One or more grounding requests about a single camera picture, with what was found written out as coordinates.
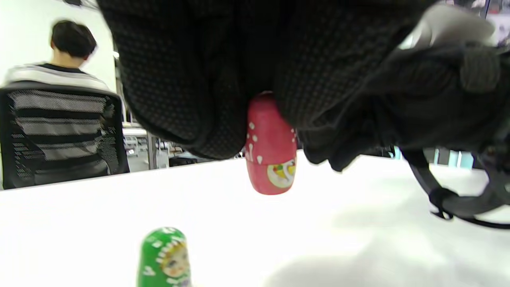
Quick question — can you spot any person's right hand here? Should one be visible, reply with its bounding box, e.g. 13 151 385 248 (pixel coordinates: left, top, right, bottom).
297 40 510 173

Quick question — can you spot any person's left hand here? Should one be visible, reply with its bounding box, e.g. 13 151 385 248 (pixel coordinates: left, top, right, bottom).
98 0 435 160

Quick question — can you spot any tiny pink Russian doll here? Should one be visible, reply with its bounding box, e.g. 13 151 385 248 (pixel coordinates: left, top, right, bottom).
244 92 298 196

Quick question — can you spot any tiny green Russian doll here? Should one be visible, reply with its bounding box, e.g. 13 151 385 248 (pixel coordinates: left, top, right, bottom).
137 226 192 287

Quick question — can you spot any black mesh office chair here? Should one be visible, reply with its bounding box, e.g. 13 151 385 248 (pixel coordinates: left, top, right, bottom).
0 82 130 190

